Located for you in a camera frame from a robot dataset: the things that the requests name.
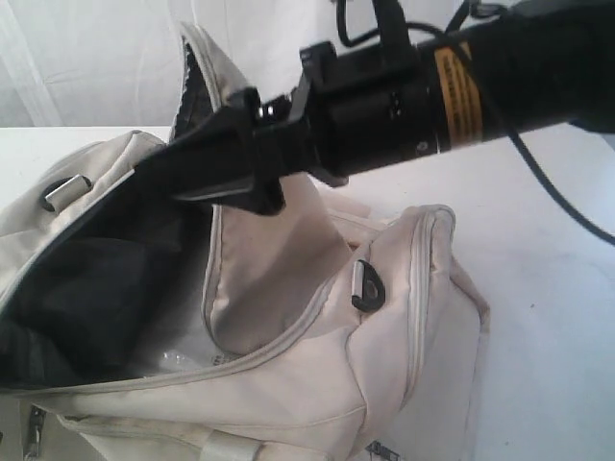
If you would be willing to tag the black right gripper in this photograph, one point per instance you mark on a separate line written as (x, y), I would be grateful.
(349, 114)

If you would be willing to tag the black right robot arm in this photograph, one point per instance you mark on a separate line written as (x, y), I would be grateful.
(533, 66)

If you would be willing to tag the clear plastic bag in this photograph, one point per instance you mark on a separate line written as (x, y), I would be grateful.
(188, 351)

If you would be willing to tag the white backdrop curtain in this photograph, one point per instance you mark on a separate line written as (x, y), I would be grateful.
(118, 63)

